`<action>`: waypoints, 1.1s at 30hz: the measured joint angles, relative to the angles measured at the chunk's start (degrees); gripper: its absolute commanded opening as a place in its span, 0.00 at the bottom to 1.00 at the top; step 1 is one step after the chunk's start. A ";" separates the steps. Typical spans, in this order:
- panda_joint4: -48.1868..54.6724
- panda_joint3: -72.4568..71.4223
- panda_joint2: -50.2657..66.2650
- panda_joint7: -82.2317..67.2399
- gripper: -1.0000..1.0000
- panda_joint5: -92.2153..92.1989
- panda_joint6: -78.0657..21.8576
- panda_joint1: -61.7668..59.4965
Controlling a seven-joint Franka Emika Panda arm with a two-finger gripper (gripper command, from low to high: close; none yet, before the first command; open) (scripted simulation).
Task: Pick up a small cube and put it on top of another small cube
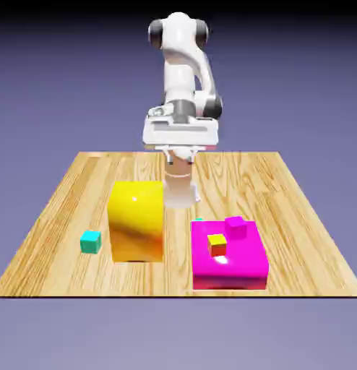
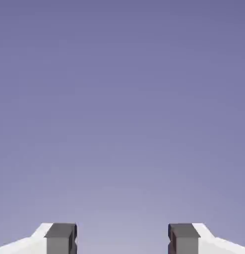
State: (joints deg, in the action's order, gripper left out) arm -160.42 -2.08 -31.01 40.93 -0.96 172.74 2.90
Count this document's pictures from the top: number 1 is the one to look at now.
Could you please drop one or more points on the small magenta cube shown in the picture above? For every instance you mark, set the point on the small magenta cube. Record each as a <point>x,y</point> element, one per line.
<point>237,228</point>

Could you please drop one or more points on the small yellow cube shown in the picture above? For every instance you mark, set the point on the small yellow cube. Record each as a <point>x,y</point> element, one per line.
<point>217,245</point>

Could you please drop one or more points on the large magenta box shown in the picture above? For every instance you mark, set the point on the large magenta box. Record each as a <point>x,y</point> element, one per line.
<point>233,260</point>

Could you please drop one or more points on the large yellow box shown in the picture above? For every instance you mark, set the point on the large yellow box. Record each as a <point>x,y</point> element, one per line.
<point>136,219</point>

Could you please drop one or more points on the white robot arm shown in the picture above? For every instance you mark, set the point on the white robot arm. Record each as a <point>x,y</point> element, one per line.
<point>178,57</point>

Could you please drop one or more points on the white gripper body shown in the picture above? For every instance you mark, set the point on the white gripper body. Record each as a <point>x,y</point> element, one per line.
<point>181,136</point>

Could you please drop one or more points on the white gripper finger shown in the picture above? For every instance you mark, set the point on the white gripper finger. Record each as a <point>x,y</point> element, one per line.
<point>169,157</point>
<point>190,157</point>

